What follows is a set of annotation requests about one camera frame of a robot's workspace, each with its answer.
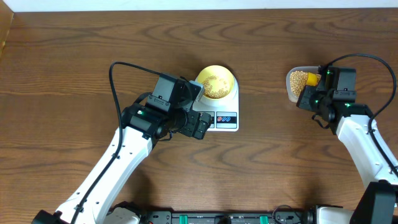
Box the yellow measuring scoop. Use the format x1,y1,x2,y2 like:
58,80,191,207
306,72,321,86

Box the yellow plastic bowl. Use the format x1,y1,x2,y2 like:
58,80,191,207
196,65,236,100

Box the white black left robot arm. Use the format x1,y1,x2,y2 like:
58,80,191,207
33,74,211,223

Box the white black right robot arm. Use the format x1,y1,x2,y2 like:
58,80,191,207
297,66,397,224

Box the white digital kitchen scale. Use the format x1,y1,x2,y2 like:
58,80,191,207
193,77,239,132

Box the beans in yellow bowl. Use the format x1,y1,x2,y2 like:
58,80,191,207
203,75,231,99

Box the dried yellow beans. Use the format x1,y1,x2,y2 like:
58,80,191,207
290,70,308,96

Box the clear plastic bean container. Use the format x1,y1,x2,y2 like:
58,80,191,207
286,66,321,103

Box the black right camera cable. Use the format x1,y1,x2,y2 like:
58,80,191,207
318,53,398,178

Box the black camera cable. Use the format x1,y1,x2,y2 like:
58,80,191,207
318,53,398,178
70,61,162,224

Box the black left camera cable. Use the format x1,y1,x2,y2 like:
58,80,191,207
70,61,162,224

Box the black rail with green clamps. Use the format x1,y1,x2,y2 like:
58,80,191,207
108,202,355,224

